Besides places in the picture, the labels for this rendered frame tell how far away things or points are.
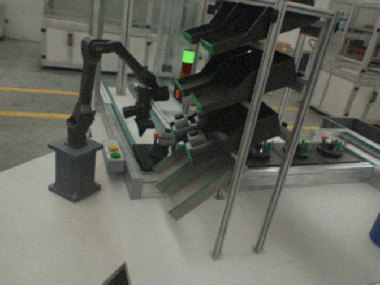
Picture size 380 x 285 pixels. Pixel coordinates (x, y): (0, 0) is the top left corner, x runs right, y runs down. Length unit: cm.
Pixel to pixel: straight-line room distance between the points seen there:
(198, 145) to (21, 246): 62
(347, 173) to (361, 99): 466
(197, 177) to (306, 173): 76
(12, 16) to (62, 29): 304
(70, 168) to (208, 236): 56
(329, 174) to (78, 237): 126
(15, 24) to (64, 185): 832
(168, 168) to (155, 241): 28
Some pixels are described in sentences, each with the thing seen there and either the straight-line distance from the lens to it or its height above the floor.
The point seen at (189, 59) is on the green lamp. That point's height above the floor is 138.
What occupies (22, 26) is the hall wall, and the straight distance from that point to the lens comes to 949.
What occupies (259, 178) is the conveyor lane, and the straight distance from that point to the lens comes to 156.
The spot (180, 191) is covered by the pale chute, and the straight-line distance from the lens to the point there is 114.
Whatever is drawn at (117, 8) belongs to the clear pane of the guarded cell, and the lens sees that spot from 261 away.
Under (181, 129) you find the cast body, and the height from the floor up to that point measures 123.
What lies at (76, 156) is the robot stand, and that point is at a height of 106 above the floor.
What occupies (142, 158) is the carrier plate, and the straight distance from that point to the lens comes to 143.
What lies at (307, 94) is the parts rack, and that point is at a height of 144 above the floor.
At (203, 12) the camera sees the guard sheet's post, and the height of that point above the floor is 158.
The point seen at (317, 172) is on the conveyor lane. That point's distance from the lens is 178.
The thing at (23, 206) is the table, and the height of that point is 86.
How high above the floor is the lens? 163
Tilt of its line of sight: 23 degrees down
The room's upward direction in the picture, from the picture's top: 10 degrees clockwise
